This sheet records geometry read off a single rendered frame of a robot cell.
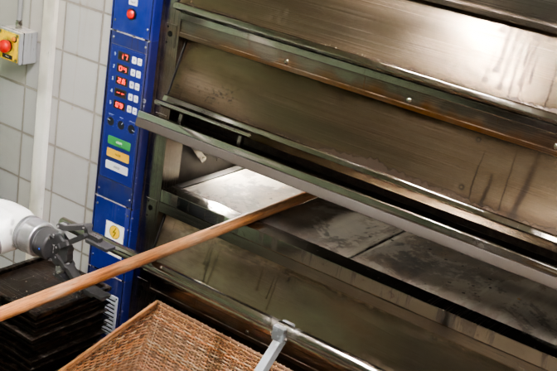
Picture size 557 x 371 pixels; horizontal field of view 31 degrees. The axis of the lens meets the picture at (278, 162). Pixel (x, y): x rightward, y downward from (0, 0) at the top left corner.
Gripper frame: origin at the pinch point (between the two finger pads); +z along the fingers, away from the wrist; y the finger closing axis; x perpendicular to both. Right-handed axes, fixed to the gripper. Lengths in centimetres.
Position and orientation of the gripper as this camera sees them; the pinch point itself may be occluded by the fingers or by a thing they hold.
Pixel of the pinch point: (104, 271)
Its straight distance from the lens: 239.6
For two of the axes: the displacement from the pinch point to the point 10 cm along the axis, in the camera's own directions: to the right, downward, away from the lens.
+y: -1.5, 9.3, 3.3
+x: -5.8, 1.8, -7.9
